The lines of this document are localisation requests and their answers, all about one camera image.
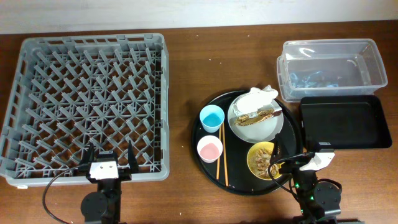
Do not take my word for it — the grey round plate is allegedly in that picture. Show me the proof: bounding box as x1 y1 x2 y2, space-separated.
228 96 284 143

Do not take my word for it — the light blue plastic cup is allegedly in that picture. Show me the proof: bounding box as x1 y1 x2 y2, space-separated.
200 105 225 133

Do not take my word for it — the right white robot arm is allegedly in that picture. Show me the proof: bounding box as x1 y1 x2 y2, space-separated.
270 134 342 223

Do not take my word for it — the round black serving tray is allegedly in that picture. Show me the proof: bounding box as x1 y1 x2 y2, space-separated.
191 100 303 195

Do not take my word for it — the white paper napkin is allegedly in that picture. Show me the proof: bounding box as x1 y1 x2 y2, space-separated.
231 85 279 116

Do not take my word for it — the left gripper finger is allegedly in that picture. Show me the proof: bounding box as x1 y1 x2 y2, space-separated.
81 142 95 167
127 141 139 173

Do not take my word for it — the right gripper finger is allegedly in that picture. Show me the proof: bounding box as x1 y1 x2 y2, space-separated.
270 134 285 164
304 136 317 152

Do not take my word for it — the gold snack wrapper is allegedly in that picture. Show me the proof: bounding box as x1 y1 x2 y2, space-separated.
234 108 282 126

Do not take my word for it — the black rectangular waste tray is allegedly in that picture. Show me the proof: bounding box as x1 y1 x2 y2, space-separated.
299 95 392 149

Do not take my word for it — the wooden chopstick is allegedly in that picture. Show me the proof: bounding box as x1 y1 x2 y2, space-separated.
221 123 229 187
216 125 222 180

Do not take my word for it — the yellow bowl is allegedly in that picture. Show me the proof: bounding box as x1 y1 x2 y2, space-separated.
247 142 282 180

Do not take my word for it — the food scraps and rice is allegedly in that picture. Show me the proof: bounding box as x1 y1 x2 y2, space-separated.
251 148 279 179

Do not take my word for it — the clear plastic waste bin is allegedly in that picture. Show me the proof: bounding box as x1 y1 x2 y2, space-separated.
277 39 388 103

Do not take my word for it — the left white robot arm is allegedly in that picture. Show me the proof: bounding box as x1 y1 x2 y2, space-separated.
79 143 139 224

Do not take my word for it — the pink plastic cup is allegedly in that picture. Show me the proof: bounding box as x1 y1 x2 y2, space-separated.
197 135 223 163

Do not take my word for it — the grey dishwasher rack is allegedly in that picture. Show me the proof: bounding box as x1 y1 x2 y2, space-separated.
1 33 170 189

